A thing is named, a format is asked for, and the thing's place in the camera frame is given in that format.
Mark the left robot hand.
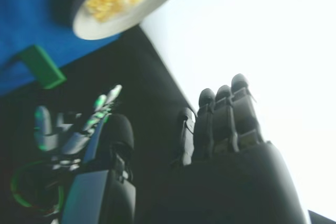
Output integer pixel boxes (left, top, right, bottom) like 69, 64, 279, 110
61, 73, 312, 224

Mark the green block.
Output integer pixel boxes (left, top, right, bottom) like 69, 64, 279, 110
20, 45, 67, 90

